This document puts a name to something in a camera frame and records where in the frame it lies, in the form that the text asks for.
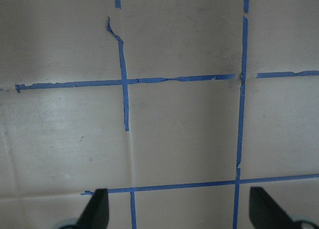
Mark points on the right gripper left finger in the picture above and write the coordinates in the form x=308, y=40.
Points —
x=96, y=213

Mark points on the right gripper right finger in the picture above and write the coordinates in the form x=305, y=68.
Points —
x=265, y=213

